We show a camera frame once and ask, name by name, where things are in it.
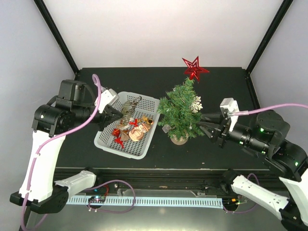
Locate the gold bell ornament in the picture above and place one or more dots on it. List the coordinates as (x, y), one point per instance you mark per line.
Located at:
(147, 120)

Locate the red gift box ornament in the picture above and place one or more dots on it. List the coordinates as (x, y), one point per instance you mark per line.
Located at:
(116, 132)

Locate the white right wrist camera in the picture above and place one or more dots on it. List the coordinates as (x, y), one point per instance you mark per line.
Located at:
(229, 107)

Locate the white slotted cable duct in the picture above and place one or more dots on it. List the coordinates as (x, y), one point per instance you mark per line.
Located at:
(146, 201)

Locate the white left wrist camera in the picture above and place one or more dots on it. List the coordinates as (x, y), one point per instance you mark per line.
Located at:
(105, 98)

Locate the red star ornament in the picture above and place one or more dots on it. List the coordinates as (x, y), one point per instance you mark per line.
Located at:
(194, 70)

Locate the white string lights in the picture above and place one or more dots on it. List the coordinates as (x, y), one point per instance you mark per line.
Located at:
(166, 128)

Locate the red reindeer ornament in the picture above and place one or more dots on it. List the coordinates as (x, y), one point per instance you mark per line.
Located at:
(119, 141)

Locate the white snowflake ornament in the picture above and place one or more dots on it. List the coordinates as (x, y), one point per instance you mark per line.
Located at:
(196, 105)

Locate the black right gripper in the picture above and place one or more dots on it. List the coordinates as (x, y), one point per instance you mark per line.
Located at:
(218, 133)

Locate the gold merry christmas sign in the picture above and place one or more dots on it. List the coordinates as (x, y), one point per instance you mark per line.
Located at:
(128, 108)

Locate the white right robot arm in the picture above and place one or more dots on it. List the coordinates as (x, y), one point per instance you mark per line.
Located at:
(265, 138)

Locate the small green christmas tree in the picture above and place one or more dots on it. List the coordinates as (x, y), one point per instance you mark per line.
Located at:
(175, 109)

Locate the wooden santa ornament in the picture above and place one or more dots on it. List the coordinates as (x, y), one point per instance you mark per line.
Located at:
(137, 133)

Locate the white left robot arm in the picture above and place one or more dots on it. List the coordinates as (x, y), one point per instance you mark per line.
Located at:
(73, 108)

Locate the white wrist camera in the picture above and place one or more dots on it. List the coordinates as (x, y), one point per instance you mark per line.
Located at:
(105, 98)
(229, 107)

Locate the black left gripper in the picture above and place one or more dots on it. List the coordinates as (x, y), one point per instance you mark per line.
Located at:
(107, 117)

